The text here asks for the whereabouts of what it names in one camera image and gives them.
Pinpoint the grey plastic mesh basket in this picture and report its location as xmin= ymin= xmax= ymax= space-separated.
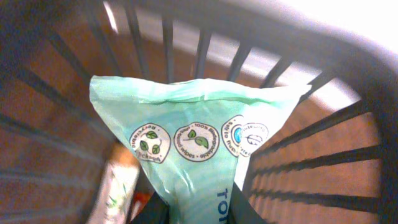
xmin=1 ymin=1 xmax=397 ymax=223

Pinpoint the green wet wipes pack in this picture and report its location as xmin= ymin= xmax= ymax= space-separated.
xmin=90 ymin=76 xmax=310 ymax=223

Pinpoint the white floral cosmetic tube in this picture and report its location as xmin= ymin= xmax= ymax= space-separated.
xmin=86 ymin=144 xmax=140 ymax=224

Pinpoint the orange snack bar wrapper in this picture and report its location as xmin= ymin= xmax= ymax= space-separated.
xmin=129 ymin=191 xmax=152 ymax=221

